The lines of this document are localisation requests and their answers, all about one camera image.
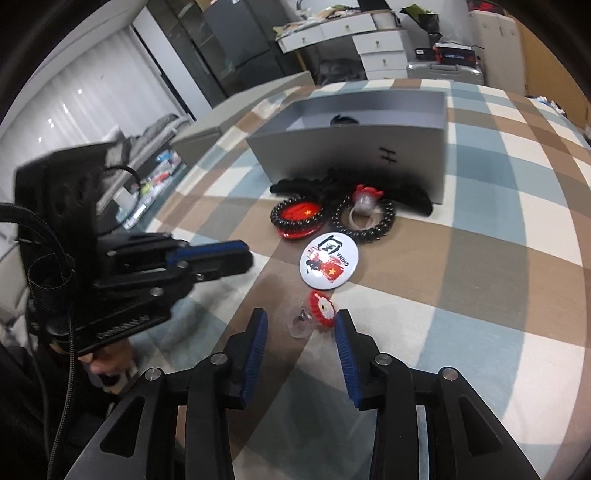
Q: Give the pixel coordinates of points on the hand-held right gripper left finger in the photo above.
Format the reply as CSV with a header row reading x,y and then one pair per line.
x,y
255,357

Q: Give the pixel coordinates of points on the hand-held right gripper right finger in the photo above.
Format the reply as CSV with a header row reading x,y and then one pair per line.
x,y
346,364

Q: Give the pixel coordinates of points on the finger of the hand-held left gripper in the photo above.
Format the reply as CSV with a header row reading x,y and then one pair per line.
x,y
207,251
217,270

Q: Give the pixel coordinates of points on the red round badge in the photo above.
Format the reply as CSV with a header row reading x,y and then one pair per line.
x,y
300,216

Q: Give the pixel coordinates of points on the grey cardboard box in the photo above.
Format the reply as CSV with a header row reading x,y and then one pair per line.
x,y
346,152

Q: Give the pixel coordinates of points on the black fabric headband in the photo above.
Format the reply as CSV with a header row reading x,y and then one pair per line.
x,y
415,196

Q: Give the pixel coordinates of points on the person's left forearm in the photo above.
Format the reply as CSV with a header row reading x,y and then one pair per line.
x,y
32,415

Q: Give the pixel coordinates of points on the person's left hand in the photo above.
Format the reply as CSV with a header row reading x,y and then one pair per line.
x,y
108,364

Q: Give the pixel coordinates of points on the colourful floor clutter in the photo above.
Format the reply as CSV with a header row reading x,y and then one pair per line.
x,y
152,184

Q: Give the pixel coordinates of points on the white round badge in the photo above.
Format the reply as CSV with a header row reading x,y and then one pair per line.
x,y
330,261

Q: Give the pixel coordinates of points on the white curtain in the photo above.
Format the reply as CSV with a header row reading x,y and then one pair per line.
x,y
92,92

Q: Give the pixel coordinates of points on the grey clothes pile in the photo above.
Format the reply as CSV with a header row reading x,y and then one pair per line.
x,y
157,131

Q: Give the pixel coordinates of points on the plaid blanket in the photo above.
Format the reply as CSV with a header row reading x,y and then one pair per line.
x,y
485,277

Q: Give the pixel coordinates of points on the black hair bow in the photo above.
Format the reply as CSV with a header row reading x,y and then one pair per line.
x,y
344,119

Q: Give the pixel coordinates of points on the dark grey refrigerator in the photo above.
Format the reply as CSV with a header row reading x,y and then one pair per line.
x,y
240,37

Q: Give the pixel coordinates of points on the dresser top clutter pile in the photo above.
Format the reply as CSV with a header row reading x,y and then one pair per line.
x,y
314,21

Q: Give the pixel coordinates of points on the white dresser with drawers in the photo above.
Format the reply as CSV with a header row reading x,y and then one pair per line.
x,y
378,50

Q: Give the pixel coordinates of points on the small black box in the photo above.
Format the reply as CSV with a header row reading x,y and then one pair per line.
x,y
423,54

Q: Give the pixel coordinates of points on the white ribbed box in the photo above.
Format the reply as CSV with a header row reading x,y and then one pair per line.
x,y
385,19

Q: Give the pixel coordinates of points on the silver suitcase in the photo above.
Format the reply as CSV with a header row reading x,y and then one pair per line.
x,y
443,73

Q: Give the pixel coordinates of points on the black and red box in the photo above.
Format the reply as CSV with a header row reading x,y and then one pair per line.
x,y
455,53

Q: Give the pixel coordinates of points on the small clothes pile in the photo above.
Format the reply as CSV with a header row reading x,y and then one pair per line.
x,y
551,105

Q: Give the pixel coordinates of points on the white suitcase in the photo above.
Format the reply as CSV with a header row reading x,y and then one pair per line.
x,y
496,50

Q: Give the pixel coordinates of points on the wooden door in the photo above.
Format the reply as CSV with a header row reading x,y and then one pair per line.
x,y
549,60

